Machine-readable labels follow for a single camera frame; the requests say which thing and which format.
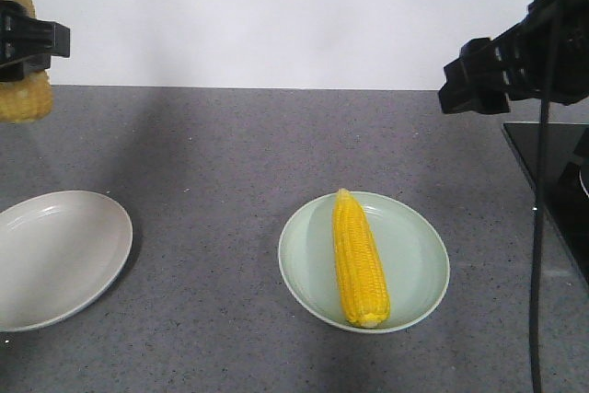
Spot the light green plate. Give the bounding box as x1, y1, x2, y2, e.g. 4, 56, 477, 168
278, 191, 450, 334

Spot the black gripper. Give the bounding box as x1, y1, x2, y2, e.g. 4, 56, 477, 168
438, 0, 588, 114

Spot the black glass cooktop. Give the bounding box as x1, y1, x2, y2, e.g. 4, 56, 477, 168
503, 121, 588, 279

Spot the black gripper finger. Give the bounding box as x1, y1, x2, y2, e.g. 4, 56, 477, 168
1, 0, 71, 82

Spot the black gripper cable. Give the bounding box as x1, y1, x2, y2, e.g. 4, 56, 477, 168
527, 0, 568, 393

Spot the yellow corn cob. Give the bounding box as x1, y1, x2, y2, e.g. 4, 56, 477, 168
1, 0, 53, 123
332, 189, 390, 329

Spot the beige plate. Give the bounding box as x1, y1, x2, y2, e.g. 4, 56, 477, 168
1, 191, 133, 332

